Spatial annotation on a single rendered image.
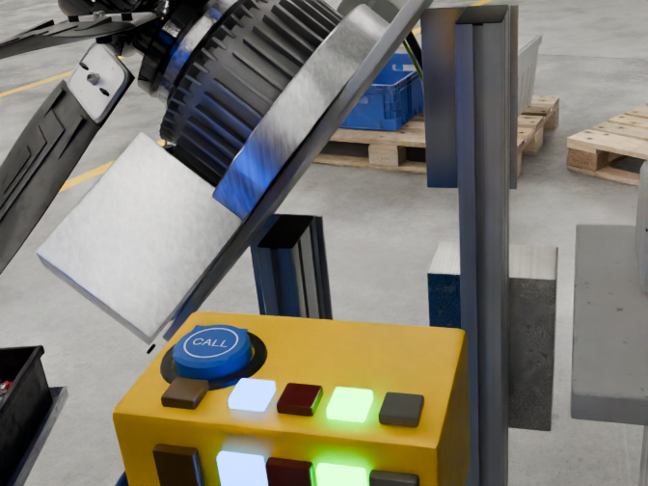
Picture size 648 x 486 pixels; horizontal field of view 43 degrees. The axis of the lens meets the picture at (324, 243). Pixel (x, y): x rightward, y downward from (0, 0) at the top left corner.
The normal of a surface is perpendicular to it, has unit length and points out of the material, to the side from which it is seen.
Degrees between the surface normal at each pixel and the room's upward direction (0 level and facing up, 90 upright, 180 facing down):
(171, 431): 90
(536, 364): 90
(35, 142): 51
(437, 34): 90
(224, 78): 74
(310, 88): 62
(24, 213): 47
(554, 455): 0
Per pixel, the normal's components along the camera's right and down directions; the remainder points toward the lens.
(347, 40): 0.36, -0.39
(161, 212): 0.22, -0.21
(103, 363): -0.09, -0.90
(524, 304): -0.28, 0.43
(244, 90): -0.11, 0.10
